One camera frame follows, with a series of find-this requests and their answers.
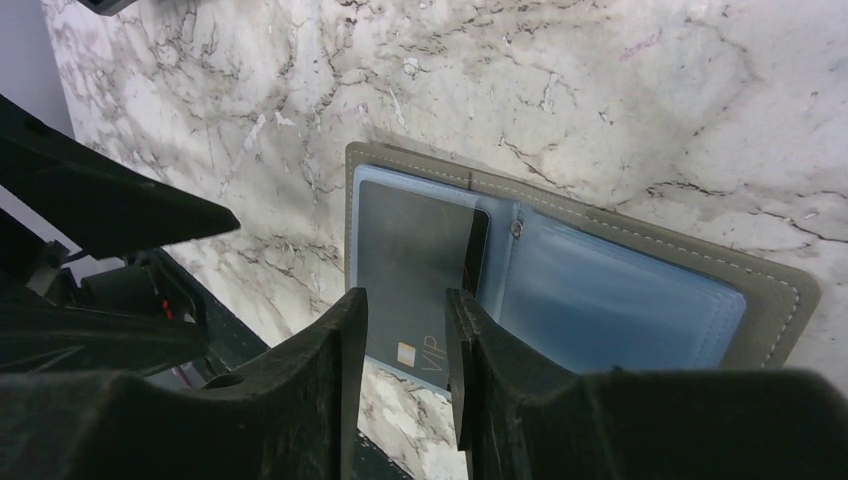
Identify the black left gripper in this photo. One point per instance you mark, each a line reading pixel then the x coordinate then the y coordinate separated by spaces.
pixel 83 283

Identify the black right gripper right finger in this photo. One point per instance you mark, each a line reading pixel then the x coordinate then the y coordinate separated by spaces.
pixel 518 415

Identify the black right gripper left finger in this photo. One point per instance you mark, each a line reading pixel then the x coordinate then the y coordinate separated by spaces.
pixel 290 413

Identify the grey card holder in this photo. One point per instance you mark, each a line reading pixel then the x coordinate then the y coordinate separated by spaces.
pixel 592 289

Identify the black card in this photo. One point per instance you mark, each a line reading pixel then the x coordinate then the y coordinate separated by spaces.
pixel 410 249

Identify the black left bin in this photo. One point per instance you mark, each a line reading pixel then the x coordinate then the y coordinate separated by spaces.
pixel 106 8

